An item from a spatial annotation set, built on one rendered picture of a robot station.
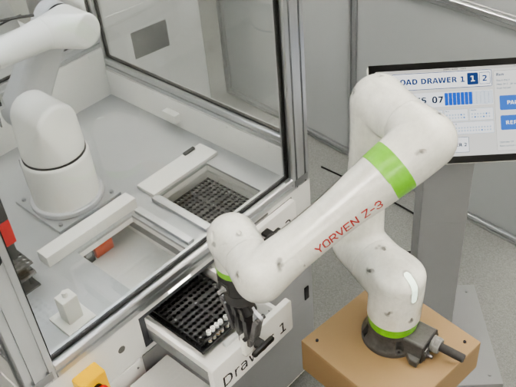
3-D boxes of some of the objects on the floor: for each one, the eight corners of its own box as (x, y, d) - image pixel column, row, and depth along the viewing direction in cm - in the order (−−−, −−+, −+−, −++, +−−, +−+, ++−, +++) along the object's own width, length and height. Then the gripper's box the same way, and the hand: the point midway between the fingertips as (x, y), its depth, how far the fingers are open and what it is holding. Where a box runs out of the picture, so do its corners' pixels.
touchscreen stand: (502, 388, 269) (551, 170, 204) (379, 392, 271) (390, 178, 207) (473, 289, 307) (507, 79, 243) (365, 293, 310) (372, 87, 246)
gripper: (206, 281, 165) (218, 348, 180) (249, 308, 158) (257, 375, 173) (229, 262, 169) (239, 330, 184) (271, 288, 162) (278, 355, 177)
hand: (246, 342), depth 176 cm, fingers closed, pressing on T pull
